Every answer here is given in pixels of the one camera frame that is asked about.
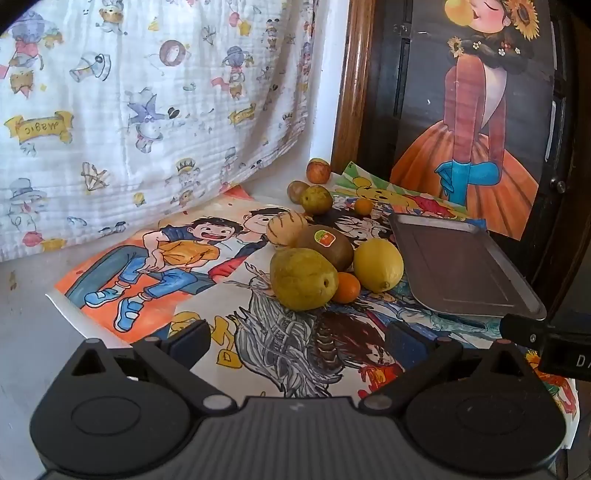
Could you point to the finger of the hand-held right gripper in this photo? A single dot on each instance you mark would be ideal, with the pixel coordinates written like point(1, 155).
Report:
point(521, 328)

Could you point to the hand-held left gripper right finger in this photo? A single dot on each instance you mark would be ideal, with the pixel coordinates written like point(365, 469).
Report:
point(406, 344)

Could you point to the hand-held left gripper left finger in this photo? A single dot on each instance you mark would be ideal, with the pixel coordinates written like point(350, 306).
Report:
point(193, 340)

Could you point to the small orange mandarin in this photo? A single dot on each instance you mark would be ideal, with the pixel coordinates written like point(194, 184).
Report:
point(347, 288)
point(364, 206)

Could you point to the yellow lemon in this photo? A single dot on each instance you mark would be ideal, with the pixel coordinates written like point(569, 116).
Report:
point(378, 265)

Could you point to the metal tray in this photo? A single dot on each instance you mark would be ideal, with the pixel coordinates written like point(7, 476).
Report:
point(461, 267)

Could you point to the large green pear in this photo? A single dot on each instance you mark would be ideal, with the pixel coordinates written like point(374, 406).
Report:
point(300, 277)

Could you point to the orange floral poster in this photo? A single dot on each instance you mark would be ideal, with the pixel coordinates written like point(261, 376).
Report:
point(561, 392)

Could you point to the cartoon boys poster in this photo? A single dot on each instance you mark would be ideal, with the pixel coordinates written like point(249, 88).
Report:
point(184, 258)

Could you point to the grey monster drawing poster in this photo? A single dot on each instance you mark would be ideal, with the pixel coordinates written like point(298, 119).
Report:
point(277, 350)

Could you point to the brown kiwi with sticker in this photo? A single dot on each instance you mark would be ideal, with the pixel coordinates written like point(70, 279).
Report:
point(334, 254)

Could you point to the yellow bear poster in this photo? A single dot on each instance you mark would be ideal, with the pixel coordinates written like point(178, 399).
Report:
point(406, 201)

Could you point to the striped tan round fruit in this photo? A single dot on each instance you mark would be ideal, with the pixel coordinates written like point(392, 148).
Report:
point(286, 228)

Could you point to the small green pear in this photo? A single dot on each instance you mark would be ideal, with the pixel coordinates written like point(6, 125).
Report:
point(316, 199)

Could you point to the small brown kiwi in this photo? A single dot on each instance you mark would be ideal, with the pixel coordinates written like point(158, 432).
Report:
point(296, 190)

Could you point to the red yellow apple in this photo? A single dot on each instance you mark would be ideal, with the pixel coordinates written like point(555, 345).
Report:
point(318, 170)

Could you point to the white cartoon printed blanket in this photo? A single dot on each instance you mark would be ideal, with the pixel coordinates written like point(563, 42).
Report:
point(138, 115)

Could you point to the dark door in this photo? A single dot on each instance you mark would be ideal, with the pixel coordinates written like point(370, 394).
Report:
point(392, 69)

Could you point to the orange dress girl wall poster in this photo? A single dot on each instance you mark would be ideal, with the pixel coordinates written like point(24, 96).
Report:
point(475, 115)

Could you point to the brown wooden door frame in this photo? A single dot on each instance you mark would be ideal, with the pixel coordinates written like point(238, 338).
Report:
point(348, 92)

